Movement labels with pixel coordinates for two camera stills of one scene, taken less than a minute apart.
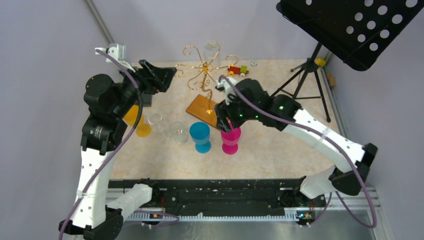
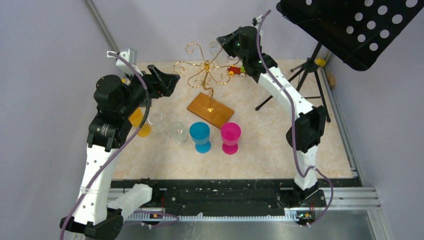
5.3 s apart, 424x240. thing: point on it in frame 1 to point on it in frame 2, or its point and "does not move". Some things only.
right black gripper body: (235, 111) to (241, 54)
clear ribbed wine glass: (178, 131) does not move
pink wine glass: (230, 146) does not move
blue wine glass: (200, 133) does not move
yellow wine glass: (143, 130) does not move
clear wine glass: (212, 54) to (219, 52)
